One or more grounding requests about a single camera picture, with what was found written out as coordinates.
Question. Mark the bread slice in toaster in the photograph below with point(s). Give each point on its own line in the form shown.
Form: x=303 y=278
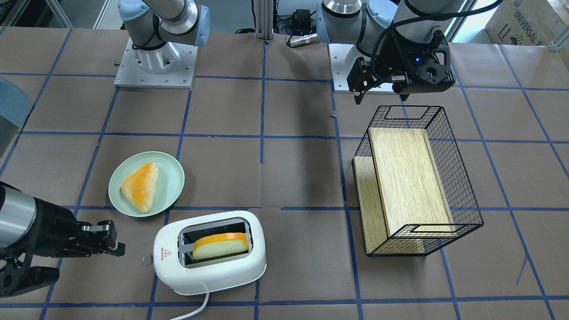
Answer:
x=218 y=245

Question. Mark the white toaster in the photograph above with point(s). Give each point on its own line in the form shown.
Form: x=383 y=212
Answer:
x=174 y=264

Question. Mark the aluminium frame post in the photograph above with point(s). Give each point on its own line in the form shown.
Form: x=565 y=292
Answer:
x=264 y=12

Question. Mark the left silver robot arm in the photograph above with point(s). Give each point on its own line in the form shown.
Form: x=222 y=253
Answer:
x=365 y=23

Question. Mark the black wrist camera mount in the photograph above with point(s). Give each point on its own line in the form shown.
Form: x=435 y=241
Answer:
x=19 y=277

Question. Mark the light green plate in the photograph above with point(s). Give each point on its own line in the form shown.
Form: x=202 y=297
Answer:
x=171 y=179

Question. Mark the black power adapter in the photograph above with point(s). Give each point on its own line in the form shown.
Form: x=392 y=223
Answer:
x=301 y=19

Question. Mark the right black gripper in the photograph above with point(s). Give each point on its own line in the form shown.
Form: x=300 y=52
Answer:
x=50 y=223

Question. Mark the black wire basket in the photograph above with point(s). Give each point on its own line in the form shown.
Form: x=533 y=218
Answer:
x=455 y=180

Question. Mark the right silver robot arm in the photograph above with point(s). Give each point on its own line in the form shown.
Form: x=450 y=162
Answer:
x=30 y=226

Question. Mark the triangular bread on plate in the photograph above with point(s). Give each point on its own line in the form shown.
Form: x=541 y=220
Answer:
x=140 y=186

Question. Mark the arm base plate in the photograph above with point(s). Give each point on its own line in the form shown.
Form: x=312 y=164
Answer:
x=342 y=58
x=171 y=66

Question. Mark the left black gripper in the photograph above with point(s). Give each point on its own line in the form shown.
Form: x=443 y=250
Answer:
x=398 y=55

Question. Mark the cardboard box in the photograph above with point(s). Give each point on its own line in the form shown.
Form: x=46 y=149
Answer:
x=527 y=22

